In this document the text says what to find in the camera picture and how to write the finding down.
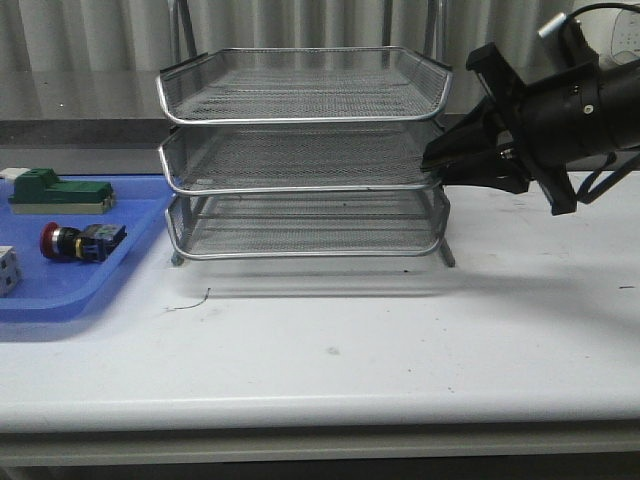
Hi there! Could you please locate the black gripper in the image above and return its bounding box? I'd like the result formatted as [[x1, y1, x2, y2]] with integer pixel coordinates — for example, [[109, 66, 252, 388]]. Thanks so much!
[[421, 43, 600, 215]]

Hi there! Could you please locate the red emergency stop button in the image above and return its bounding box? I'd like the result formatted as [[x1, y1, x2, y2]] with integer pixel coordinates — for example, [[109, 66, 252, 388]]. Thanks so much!
[[39, 222, 127, 263]]

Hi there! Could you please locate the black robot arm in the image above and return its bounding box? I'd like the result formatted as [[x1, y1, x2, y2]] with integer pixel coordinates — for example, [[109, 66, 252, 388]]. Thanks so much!
[[421, 43, 639, 216]]

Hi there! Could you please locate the white appliance on counter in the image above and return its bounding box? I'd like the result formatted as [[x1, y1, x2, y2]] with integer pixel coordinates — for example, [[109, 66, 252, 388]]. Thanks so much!
[[600, 9, 639, 68]]

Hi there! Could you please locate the silver mesh top tray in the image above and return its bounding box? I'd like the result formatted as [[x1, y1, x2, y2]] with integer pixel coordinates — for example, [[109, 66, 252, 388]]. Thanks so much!
[[156, 46, 452, 126]]

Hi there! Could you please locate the green terminal block module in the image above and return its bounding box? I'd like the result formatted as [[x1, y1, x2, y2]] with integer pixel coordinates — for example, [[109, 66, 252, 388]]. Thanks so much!
[[8, 168, 116, 214]]

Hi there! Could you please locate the blue plastic tray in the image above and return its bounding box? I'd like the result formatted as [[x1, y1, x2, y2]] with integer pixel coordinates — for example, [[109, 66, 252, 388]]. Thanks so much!
[[1, 175, 171, 323]]

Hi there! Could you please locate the white connector piece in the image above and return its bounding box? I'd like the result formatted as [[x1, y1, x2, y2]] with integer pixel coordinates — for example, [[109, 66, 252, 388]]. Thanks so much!
[[0, 167, 29, 183]]

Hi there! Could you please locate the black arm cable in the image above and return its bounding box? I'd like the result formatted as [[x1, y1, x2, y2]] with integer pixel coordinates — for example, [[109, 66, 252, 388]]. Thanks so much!
[[564, 2, 640, 205]]

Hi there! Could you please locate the silver metal rack frame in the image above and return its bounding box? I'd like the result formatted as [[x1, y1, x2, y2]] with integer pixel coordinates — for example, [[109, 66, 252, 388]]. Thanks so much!
[[169, 1, 454, 265]]

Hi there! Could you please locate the thin stray wire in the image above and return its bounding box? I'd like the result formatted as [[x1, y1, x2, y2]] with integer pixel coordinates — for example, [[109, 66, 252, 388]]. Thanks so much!
[[162, 287, 213, 314]]

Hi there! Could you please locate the white grey switch block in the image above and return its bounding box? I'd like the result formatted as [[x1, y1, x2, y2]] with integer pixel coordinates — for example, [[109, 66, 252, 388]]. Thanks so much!
[[0, 245, 22, 298]]

